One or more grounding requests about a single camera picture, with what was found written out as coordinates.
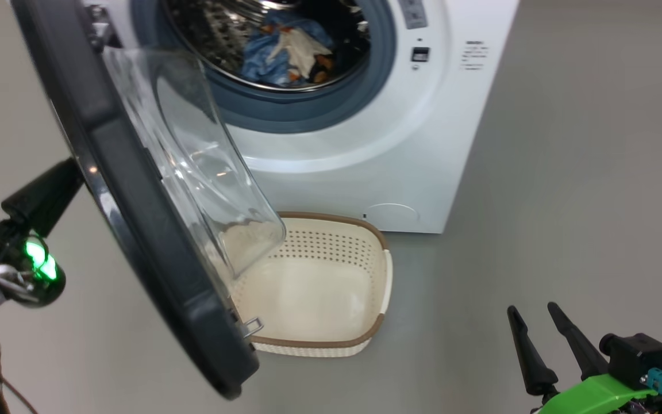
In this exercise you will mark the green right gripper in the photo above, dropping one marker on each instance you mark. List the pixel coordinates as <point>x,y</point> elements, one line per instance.
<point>589,397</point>

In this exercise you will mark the black round glass washer door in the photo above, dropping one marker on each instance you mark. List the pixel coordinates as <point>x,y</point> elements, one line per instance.
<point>135,201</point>

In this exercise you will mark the blue cartoon print garment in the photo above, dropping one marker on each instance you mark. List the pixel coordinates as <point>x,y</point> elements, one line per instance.
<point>259,60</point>

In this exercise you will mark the white and orange garment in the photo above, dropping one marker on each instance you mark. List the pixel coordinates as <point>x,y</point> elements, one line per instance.
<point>299,49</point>

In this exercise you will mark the stainless steel washing machine drum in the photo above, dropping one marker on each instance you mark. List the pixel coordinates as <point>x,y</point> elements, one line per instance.
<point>216,34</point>

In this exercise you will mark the white front-load washing machine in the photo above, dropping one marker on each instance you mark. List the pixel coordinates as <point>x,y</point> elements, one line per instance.
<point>365,155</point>

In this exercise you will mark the round white filter cover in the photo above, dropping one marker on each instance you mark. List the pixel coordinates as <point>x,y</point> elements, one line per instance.
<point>391,214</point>

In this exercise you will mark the cream perforated laundry basket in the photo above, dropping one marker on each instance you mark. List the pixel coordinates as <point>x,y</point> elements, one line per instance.
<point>319,287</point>

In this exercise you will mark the black printed text label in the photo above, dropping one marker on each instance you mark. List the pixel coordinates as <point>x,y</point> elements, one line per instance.
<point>474,54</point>

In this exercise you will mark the grey warning sticker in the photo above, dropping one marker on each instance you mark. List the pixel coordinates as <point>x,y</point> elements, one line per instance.
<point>412,12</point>

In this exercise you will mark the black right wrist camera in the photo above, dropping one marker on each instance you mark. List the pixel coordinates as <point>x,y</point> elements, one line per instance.
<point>635,356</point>

